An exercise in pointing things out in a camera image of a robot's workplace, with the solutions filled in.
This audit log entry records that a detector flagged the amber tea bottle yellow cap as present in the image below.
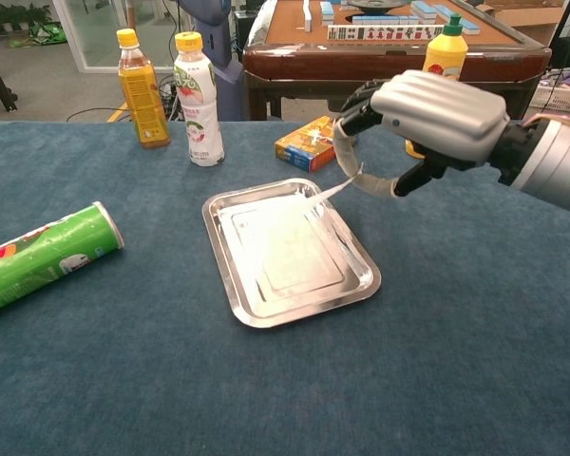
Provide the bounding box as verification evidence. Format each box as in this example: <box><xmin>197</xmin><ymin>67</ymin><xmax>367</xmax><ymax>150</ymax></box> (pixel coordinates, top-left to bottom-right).
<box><xmin>115</xmin><ymin>28</ymin><xmax>172</xmax><ymax>150</ymax></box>

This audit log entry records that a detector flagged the blue felt table cover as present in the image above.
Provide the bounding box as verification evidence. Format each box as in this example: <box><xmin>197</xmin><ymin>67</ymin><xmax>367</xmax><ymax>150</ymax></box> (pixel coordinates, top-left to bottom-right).
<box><xmin>0</xmin><ymin>121</ymin><xmax>570</xmax><ymax>456</ymax></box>

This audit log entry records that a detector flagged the silver metal tray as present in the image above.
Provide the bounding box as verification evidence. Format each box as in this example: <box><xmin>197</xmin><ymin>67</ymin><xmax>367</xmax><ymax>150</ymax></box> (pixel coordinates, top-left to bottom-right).
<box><xmin>201</xmin><ymin>178</ymin><xmax>383</xmax><ymax>330</ymax></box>

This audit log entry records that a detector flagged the blue-backed mahjong tile row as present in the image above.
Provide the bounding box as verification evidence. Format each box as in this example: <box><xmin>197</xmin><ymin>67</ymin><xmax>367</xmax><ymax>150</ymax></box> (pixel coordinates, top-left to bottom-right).
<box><xmin>351</xmin><ymin>14</ymin><xmax>422</xmax><ymax>27</ymax></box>

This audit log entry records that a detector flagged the orange blue carton box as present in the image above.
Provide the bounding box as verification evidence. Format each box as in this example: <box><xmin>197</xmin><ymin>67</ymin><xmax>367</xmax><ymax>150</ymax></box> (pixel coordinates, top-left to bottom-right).
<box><xmin>274</xmin><ymin>115</ymin><xmax>344</xmax><ymax>174</ymax></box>

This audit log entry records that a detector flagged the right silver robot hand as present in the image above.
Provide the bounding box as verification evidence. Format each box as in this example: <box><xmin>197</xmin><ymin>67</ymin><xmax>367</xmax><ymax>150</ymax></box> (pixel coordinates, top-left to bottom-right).
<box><xmin>332</xmin><ymin>69</ymin><xmax>510</xmax><ymax>199</ymax></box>

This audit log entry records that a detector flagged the white drink bottle yellow cap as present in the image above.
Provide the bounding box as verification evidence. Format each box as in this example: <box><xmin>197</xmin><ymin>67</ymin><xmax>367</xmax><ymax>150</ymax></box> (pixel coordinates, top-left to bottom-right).
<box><xmin>172</xmin><ymin>31</ymin><xmax>226</xmax><ymax>167</ymax></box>

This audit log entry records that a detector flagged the green bag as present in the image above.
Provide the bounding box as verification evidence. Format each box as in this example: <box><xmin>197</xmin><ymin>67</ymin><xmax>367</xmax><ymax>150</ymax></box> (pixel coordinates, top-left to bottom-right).
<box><xmin>28</xmin><ymin>21</ymin><xmax>68</xmax><ymax>47</ymax></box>

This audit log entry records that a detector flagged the white plastic basket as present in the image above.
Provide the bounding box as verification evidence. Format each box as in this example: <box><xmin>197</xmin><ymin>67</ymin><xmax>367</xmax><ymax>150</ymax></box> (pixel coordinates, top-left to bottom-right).
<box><xmin>529</xmin><ymin>70</ymin><xmax>570</xmax><ymax>115</ymax></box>

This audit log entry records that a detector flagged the blue machine base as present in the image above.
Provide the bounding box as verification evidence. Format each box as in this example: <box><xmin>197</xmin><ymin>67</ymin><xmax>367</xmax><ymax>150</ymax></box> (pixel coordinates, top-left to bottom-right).
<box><xmin>178</xmin><ymin>0</ymin><xmax>246</xmax><ymax>123</ymax></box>

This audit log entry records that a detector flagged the yellow detergent bottle green cap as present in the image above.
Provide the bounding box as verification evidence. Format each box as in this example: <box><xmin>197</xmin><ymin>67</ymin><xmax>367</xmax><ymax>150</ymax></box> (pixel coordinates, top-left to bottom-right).
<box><xmin>405</xmin><ymin>13</ymin><xmax>469</xmax><ymax>161</ymax></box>

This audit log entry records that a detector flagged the face-up mahjong tile row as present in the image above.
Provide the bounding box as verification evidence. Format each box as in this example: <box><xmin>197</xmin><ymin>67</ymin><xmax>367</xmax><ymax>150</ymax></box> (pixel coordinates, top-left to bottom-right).
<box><xmin>327</xmin><ymin>24</ymin><xmax>446</xmax><ymax>42</ymax></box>

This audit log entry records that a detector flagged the green chips can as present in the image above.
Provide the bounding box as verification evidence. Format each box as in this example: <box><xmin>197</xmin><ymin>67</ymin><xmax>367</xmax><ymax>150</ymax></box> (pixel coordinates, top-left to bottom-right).
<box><xmin>0</xmin><ymin>200</ymin><xmax>125</xmax><ymax>318</ymax></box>

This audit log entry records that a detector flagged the white paper sheet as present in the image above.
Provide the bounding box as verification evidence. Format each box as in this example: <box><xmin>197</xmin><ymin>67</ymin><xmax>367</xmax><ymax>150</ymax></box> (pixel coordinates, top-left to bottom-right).
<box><xmin>217</xmin><ymin>163</ymin><xmax>366</xmax><ymax>294</ymax></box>

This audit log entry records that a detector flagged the brown mahjong table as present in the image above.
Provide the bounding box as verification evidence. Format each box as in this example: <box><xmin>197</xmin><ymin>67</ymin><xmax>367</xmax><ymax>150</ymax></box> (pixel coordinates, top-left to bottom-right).
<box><xmin>241</xmin><ymin>0</ymin><xmax>552</xmax><ymax>122</ymax></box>

